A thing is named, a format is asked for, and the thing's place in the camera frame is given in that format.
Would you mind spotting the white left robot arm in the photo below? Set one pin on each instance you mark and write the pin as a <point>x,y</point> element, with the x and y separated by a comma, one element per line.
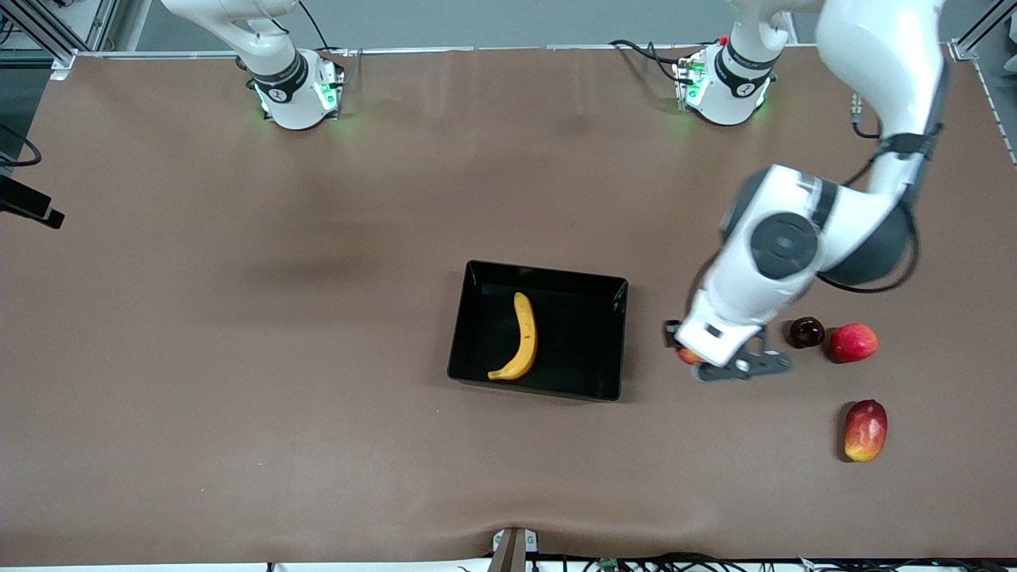
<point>783,246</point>

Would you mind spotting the red yellow mango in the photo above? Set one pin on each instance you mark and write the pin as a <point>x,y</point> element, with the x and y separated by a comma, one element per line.
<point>866,430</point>

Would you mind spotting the black plastic tray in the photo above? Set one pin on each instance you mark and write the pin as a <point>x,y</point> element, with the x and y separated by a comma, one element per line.
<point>580,334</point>

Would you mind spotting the aluminium frame profile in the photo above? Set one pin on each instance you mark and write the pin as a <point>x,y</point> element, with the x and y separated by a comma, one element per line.
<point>981,28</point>
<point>48,36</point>

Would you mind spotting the red pink round fruit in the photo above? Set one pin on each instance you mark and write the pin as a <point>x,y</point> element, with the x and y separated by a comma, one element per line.
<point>854,343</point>

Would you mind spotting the red yellow striped apple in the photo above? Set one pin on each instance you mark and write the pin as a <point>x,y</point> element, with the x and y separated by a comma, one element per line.
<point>688,357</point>

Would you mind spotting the brown table mat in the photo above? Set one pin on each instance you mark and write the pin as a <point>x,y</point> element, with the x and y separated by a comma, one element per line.
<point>238,477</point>

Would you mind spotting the yellow banana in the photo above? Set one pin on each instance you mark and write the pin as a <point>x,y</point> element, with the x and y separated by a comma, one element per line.
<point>526,334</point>

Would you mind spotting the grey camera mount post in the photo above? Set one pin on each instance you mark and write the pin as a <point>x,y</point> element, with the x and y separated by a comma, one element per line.
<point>512,556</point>

